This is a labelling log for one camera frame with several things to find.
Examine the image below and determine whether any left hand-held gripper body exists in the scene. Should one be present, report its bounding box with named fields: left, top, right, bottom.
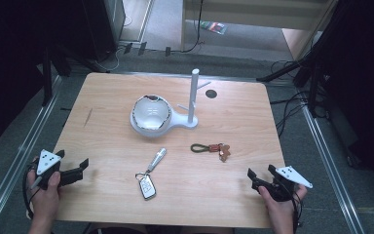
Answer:
left=28, top=149, right=86, bottom=191

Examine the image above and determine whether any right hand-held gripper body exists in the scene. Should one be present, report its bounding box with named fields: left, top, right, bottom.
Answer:
left=251, top=165, right=314, bottom=203

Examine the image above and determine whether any green loop brown tag keychain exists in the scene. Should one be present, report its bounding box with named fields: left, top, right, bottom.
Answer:
left=190, top=142, right=232, bottom=163

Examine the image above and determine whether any car key with silver strap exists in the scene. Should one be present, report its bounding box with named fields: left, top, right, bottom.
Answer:
left=134, top=147, right=168, bottom=201

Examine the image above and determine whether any white key stand with bowl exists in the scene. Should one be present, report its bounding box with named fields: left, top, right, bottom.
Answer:
left=130, top=67, right=212, bottom=138

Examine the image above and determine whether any person's right hand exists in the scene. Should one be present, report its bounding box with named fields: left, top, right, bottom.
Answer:
left=257, top=183, right=308, bottom=229

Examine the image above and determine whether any person's left hand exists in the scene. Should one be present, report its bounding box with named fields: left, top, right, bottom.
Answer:
left=25, top=168, right=62, bottom=226

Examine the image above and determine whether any black metal stand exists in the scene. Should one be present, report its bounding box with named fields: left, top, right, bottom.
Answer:
left=41, top=45, right=54, bottom=107

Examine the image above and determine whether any black curtain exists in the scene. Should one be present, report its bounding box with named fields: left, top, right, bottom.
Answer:
left=318, top=0, right=374, bottom=196
left=0, top=0, right=91, bottom=155

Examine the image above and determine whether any black tripod stand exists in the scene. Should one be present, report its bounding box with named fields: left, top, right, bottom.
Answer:
left=256, top=0, right=350, bottom=119

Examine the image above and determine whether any black cabinet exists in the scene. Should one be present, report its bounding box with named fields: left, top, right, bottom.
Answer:
left=80, top=0, right=127, bottom=63

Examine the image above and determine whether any colourful packet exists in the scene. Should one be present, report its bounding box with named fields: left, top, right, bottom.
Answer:
left=200, top=20, right=229, bottom=35

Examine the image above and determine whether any light wooden furniture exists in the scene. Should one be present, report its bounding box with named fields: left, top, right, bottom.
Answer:
left=180, top=0, right=339, bottom=61

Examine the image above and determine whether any metal floor rail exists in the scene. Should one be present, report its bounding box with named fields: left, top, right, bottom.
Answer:
left=300, top=104, right=367, bottom=234
left=0, top=75, right=63, bottom=234

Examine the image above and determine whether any left hand-held gripper cable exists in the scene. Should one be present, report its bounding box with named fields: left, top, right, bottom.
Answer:
left=21, top=159, right=42, bottom=220

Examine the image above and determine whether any bundle of black floor cables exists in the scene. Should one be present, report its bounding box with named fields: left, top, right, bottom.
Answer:
left=268, top=59, right=331, bottom=138

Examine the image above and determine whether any white floor cable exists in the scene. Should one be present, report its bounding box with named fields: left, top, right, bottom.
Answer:
left=94, top=45, right=125, bottom=74

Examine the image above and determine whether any black hanging cable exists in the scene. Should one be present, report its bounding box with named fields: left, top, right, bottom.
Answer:
left=180, top=0, right=206, bottom=54

